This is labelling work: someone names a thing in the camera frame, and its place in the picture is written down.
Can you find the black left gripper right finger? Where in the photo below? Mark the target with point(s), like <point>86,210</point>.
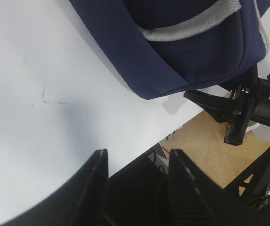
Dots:
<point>195,199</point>

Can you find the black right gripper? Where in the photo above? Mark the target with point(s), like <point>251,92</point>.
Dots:
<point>254,97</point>

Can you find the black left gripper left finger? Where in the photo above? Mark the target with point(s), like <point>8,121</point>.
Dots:
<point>86,195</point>

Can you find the navy blue lunch bag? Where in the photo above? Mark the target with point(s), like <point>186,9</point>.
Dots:
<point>161,47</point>

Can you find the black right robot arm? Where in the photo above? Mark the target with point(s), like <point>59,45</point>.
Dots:
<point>249,101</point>

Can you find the white torn label sticker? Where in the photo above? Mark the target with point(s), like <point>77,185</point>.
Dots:
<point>161,154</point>

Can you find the black metal stand frame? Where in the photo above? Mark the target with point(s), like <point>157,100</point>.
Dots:
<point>252,186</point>

